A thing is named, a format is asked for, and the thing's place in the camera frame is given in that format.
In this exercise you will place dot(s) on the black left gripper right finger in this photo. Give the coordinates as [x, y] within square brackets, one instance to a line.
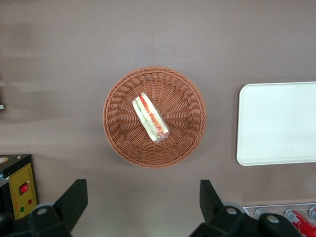
[217, 214]

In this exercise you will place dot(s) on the round brown wicker basket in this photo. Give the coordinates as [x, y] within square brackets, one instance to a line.
[177, 138]

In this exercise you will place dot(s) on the cream rectangular tray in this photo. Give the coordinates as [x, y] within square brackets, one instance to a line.
[276, 123]

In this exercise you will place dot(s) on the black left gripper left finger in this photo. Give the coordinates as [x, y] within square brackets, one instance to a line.
[66, 209]

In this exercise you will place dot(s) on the triangle sandwich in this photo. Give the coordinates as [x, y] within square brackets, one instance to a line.
[148, 116]

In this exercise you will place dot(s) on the black food warmer yellow panel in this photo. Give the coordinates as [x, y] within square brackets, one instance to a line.
[14, 177]

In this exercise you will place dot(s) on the red cola bottle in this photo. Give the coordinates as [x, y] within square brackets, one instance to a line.
[303, 224]

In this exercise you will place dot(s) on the clear acrylic bottle rack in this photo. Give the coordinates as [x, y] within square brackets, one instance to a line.
[249, 209]

